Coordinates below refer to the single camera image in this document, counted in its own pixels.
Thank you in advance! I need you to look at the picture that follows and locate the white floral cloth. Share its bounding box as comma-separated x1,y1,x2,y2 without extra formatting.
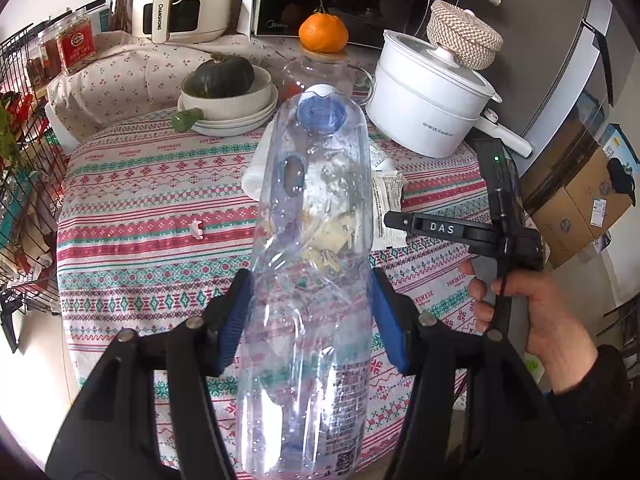
46,30,302,144

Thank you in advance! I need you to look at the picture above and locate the grey refrigerator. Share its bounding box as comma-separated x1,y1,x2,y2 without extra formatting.
519,0,617,207

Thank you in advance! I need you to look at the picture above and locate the cardboard box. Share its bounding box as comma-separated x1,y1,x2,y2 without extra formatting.
530,192,601,269
562,145,636,241

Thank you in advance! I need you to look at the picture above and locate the person's right forearm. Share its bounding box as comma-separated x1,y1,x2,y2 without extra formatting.
542,344,640,480

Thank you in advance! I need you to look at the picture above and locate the clear plastic bottle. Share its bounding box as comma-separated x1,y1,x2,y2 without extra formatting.
235,85,377,479

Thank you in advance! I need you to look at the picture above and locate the cream air fryer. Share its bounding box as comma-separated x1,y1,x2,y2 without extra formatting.
131,0,246,45

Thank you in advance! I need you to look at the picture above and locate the white plate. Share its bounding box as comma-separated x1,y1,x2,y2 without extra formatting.
191,110,277,137
178,87,279,129

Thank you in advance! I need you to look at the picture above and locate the black microwave oven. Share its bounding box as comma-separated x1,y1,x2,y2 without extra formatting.
249,0,467,52

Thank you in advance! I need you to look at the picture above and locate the small green glossy object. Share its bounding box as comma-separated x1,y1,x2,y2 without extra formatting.
170,108,205,133

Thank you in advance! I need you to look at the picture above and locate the dark green kabocha squash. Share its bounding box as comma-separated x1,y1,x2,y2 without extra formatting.
192,53,256,99

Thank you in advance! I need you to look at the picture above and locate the black wire rack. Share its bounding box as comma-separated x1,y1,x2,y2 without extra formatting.
0,22,69,357

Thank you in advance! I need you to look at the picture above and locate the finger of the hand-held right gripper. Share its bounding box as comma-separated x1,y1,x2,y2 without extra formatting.
384,211,501,245

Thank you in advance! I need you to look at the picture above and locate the patterned tablecloth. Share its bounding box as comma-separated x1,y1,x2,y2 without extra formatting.
55,35,502,472

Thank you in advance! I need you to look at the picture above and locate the small white bottle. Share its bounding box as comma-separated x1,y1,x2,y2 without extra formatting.
369,141,402,174

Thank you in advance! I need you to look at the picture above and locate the teal box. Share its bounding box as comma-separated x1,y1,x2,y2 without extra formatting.
90,2,114,36

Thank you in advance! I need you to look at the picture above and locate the woven rope basket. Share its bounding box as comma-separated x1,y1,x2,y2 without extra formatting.
426,0,503,71

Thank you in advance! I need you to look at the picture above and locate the glass teapot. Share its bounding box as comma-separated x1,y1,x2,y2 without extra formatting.
277,50,376,107

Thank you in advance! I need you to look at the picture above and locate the red label glass jar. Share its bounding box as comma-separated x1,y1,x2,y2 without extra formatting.
53,15,96,76

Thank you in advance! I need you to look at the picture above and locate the white electric cooking pot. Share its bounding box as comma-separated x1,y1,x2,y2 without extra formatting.
364,29,534,159

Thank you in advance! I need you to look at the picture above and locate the black metal chair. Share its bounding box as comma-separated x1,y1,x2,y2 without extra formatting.
597,292,640,347

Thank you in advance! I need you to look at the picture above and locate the blue printed box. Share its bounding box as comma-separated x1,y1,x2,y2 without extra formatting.
597,122,640,171

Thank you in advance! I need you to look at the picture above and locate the orange with stem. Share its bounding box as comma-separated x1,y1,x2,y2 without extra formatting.
298,0,350,55

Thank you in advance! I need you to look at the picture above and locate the black cap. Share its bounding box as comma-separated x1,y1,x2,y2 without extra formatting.
606,157,636,196

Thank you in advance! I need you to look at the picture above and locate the person's right hand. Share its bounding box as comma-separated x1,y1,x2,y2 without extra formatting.
460,258,599,397

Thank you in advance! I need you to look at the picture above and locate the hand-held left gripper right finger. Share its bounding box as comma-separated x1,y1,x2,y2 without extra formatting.
370,267,569,480

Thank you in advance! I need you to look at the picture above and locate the white printed wrapper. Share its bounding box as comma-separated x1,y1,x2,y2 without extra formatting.
372,170,407,250

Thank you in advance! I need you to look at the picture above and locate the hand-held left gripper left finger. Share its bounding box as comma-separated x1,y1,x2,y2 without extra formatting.
45,269,255,480

